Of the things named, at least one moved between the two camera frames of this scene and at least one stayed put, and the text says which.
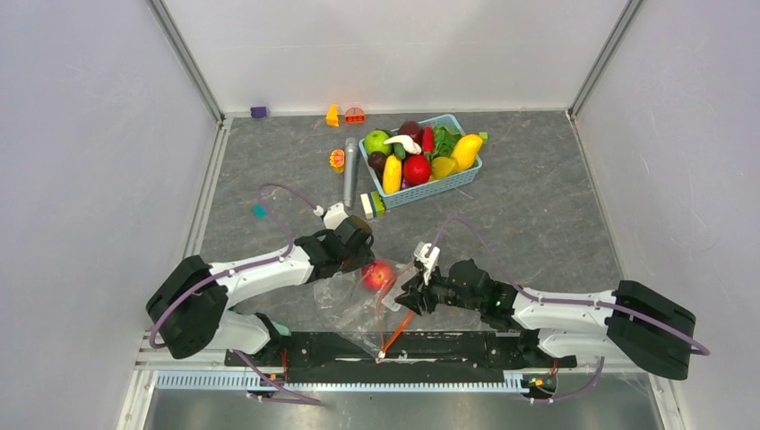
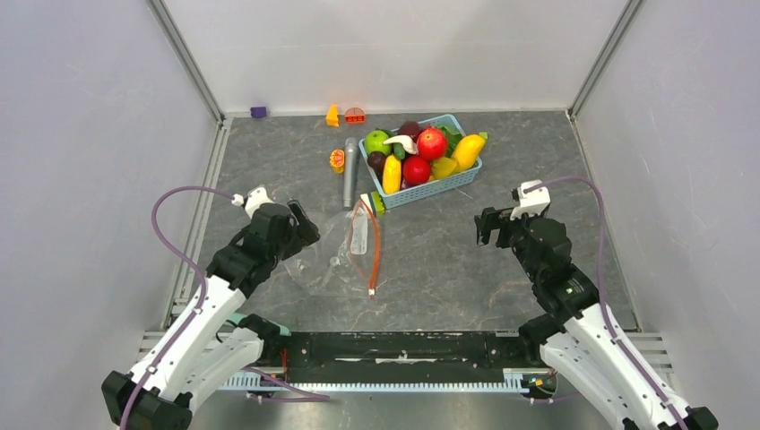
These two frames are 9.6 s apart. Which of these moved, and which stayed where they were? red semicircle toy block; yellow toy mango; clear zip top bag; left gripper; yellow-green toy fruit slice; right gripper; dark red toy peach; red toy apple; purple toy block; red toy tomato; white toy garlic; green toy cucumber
Moved: red toy apple; right gripper; left gripper; clear zip top bag
Stayed: white toy garlic; green toy cucumber; red toy tomato; purple toy block; dark red toy peach; yellow toy mango; red semicircle toy block; yellow-green toy fruit slice
